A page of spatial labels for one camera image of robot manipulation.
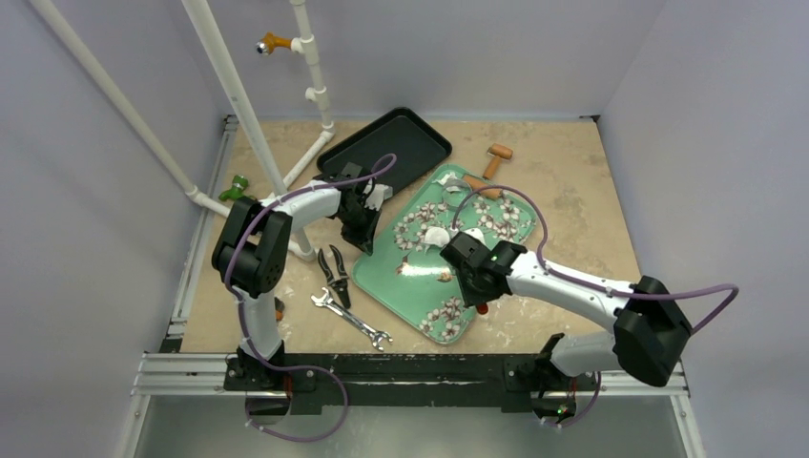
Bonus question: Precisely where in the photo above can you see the black handled pliers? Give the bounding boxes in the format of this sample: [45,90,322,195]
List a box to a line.
[317,244,352,309]

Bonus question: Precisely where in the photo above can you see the wooden dough roller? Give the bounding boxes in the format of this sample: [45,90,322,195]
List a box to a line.
[462,143,514,200]

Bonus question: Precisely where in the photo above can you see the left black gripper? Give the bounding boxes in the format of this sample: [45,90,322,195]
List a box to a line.
[337,202,382,256]

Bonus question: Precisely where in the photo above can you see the black plastic tray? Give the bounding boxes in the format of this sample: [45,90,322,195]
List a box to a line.
[316,107,452,193]

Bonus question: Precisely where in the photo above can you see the green floral tray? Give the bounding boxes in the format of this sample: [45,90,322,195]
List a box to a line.
[351,164,537,344]

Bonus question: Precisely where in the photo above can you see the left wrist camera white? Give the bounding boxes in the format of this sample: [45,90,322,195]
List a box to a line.
[363,183,393,211]

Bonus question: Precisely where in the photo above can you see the orange faucet tap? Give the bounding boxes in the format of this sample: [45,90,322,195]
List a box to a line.
[256,32,293,55]

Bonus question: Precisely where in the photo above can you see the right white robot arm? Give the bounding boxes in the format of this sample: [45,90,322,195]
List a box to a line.
[440,233,694,388]

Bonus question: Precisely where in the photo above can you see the silver open-end wrench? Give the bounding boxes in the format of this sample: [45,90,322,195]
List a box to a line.
[310,287,394,352]

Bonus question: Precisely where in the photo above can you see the aluminium rail frame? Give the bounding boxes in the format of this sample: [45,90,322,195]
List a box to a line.
[130,120,706,457]

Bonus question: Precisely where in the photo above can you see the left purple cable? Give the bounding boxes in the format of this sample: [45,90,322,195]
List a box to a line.
[222,153,400,444]

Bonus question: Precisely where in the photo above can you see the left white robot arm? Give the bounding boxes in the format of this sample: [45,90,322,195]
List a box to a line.
[212,154,396,390]

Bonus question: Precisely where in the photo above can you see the white dough ball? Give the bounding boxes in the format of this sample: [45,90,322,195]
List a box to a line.
[422,226,486,251]

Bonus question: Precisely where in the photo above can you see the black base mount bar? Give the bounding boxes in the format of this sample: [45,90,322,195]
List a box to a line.
[223,336,596,419]

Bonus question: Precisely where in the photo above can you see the orange black small tool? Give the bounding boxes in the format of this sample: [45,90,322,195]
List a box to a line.
[275,298,285,322]

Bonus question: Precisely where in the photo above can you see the green plastic faucet tap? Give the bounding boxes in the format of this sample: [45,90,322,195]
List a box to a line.
[218,175,249,202]

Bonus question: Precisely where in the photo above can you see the white PVC pipe frame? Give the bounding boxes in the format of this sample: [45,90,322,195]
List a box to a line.
[25,0,336,263]

